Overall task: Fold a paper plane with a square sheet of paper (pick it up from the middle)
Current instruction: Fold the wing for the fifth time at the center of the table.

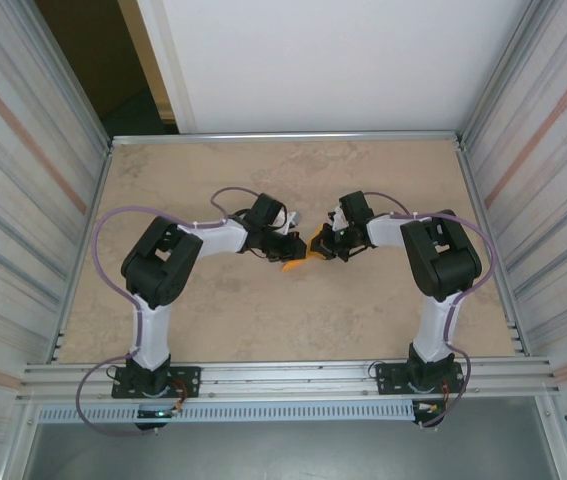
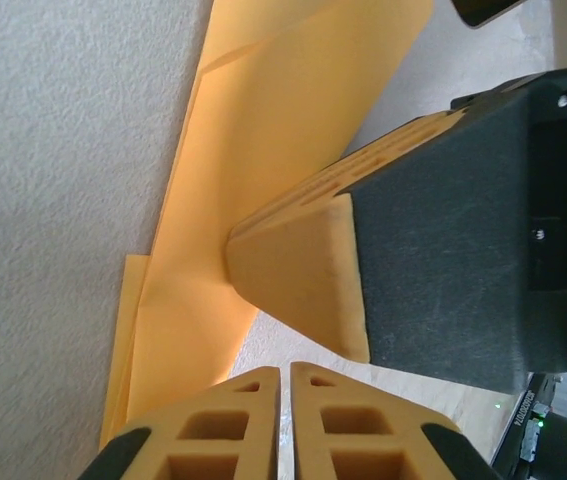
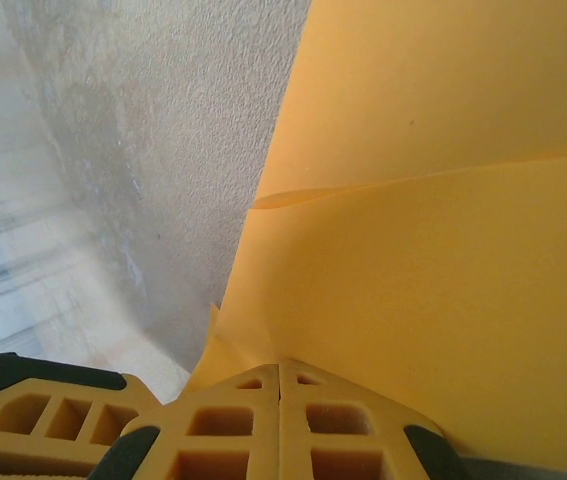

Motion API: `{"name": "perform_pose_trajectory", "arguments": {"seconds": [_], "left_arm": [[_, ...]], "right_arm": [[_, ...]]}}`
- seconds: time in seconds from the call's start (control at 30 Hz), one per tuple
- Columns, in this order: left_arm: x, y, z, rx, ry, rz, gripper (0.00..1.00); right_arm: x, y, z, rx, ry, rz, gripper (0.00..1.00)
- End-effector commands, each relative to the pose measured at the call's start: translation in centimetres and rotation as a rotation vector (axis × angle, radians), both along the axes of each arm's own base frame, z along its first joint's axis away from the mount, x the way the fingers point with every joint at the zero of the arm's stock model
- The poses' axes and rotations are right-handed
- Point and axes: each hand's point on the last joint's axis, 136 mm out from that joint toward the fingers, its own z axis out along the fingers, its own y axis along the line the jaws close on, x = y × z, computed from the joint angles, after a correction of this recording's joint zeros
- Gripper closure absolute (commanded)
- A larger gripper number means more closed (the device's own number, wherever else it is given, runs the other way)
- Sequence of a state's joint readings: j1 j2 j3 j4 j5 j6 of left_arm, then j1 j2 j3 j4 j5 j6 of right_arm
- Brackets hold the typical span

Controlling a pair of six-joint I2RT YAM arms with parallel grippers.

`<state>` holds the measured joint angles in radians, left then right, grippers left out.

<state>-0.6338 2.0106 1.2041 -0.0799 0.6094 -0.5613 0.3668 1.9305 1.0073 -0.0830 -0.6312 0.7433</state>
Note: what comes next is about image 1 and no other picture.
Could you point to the orange paper sheet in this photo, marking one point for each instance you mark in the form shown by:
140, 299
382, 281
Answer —
293, 266

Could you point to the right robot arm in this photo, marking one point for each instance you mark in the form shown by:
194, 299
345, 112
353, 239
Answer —
443, 260

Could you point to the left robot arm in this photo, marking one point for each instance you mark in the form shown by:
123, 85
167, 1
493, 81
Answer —
163, 265

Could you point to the circuit board with green light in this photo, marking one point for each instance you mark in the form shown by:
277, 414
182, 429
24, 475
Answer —
155, 413

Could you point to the aluminium table edge rail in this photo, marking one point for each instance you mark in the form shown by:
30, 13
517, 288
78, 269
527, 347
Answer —
283, 138

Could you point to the aluminium table side rail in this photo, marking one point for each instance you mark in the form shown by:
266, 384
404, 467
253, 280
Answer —
473, 190
84, 250

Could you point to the wide aluminium mounting rail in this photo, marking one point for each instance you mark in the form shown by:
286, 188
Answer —
283, 377

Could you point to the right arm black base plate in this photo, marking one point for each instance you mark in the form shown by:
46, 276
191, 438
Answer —
388, 380

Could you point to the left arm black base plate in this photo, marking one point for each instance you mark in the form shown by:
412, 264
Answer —
185, 382

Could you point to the aluminium frame post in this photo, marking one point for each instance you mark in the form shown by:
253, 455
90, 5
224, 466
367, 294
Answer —
77, 85
497, 75

